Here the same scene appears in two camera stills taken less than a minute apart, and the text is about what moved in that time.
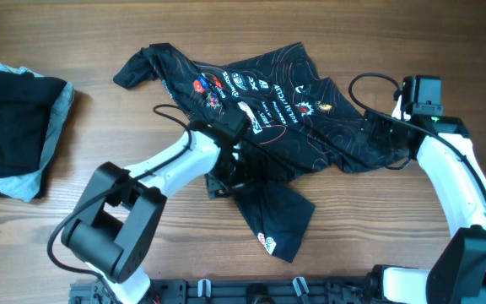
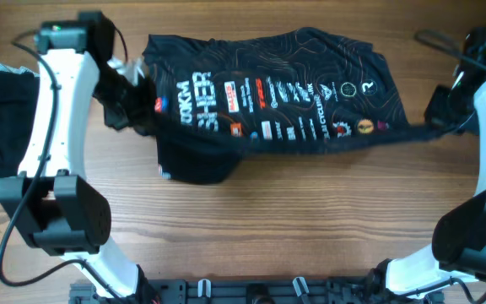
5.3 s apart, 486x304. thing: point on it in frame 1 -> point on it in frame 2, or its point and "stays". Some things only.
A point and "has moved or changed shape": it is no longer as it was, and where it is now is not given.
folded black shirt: (10, 116) stays
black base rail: (350, 290) stays
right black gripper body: (383, 133) -> (456, 102)
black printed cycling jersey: (303, 120) has moved or changed shape
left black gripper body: (224, 176) -> (119, 97)
